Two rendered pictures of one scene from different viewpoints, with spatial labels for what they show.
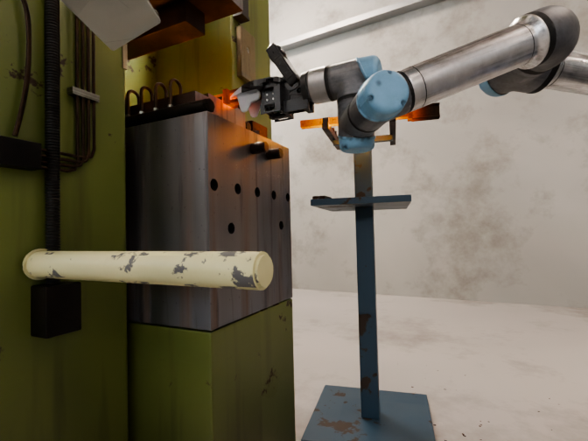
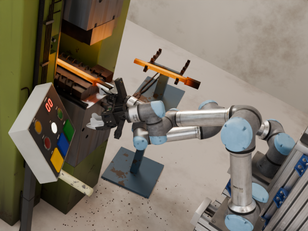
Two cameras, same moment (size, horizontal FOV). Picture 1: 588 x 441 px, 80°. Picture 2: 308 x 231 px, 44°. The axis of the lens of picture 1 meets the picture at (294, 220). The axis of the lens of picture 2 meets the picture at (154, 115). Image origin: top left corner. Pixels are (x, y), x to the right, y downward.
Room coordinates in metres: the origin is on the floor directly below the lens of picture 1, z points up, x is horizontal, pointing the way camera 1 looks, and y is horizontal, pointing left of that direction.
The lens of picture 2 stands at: (-0.93, 0.02, 2.18)
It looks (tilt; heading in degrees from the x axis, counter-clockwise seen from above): 36 degrees down; 352
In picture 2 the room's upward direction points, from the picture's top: 18 degrees clockwise
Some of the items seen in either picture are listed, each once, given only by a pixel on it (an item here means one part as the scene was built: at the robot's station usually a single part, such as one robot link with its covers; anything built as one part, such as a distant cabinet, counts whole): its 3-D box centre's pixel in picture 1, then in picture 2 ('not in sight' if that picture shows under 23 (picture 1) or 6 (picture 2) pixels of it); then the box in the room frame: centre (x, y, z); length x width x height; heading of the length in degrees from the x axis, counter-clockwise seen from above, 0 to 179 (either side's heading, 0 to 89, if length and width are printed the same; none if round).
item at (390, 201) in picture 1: (364, 204); (157, 97); (1.25, -0.25, 0.75); 0.40 x 0.30 x 0.02; 164
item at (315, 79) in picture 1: (320, 86); (131, 103); (0.77, -0.07, 0.99); 0.08 x 0.05 x 0.08; 155
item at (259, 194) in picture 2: not in sight; (251, 199); (0.26, -0.68, 0.98); 0.13 x 0.12 x 0.14; 151
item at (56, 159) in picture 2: not in sight; (56, 160); (0.21, 0.21, 1.01); 0.07 x 0.05 x 0.07; 0
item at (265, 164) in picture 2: not in sight; (272, 162); (0.69, -0.93, 0.87); 0.15 x 0.15 x 0.10
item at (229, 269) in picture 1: (131, 267); (58, 172); (0.50, 0.23, 0.62); 0.44 x 0.05 x 0.05; 65
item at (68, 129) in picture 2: not in sight; (67, 130); (0.41, 0.20, 1.01); 0.07 x 0.05 x 0.07; 0
